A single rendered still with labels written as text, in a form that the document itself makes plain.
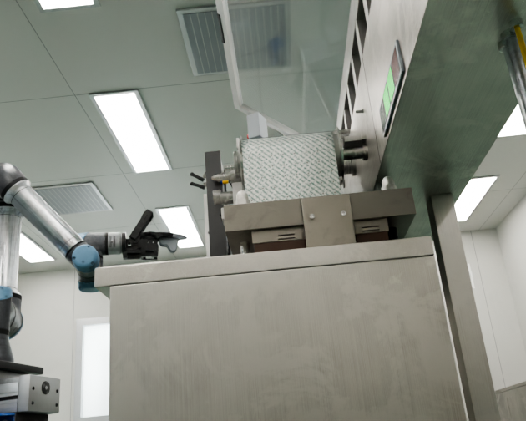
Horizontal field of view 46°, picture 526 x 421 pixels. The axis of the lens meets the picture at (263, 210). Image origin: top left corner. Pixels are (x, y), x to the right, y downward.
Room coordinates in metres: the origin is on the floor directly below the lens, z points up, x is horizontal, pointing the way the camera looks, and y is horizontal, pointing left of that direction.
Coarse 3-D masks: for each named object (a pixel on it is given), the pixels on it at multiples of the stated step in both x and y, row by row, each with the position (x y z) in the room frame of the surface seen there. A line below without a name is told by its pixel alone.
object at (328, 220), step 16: (304, 208) 1.18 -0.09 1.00; (320, 208) 1.18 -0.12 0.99; (336, 208) 1.18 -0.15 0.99; (304, 224) 1.18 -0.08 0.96; (320, 224) 1.18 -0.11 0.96; (336, 224) 1.18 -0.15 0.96; (352, 224) 1.18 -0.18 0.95; (320, 240) 1.18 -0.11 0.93; (336, 240) 1.18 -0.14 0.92; (352, 240) 1.18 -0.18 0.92
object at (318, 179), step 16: (256, 176) 1.40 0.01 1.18; (272, 176) 1.40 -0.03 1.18; (288, 176) 1.40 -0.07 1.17; (304, 176) 1.40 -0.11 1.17; (320, 176) 1.40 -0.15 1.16; (336, 176) 1.40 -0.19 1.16; (256, 192) 1.40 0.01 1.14; (272, 192) 1.40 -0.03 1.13; (288, 192) 1.40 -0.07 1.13; (304, 192) 1.40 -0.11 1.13; (320, 192) 1.40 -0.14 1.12; (336, 192) 1.40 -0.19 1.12
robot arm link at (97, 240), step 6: (78, 234) 1.85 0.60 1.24; (84, 234) 1.85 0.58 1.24; (90, 234) 1.85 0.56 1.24; (96, 234) 1.86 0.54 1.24; (102, 234) 1.86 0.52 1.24; (84, 240) 1.84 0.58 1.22; (90, 240) 1.84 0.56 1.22; (96, 240) 1.85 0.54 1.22; (102, 240) 1.85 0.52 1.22; (96, 246) 1.85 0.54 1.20; (102, 246) 1.86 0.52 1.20; (102, 252) 1.87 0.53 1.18; (108, 252) 1.92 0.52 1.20
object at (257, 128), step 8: (256, 112) 1.98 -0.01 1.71; (248, 120) 1.99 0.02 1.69; (256, 120) 1.98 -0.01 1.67; (264, 120) 2.02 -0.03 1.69; (248, 128) 1.99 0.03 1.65; (256, 128) 1.98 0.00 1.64; (264, 128) 2.01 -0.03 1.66; (248, 136) 2.02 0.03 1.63; (256, 136) 1.98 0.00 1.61; (264, 136) 2.00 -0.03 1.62
